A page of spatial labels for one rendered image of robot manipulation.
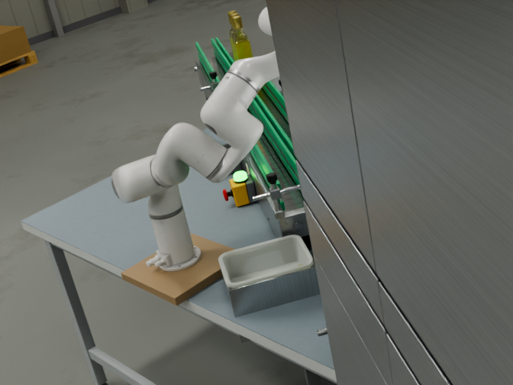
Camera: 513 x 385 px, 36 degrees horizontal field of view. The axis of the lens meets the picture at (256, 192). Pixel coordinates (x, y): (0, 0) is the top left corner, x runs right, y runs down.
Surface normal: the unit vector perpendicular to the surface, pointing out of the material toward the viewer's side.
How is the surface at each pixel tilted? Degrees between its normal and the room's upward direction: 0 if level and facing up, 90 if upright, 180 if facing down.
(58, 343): 0
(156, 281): 1
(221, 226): 0
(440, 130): 90
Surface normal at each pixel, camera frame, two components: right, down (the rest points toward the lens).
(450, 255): -0.96, 0.26
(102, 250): -0.19, -0.89
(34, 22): 0.67, 0.19
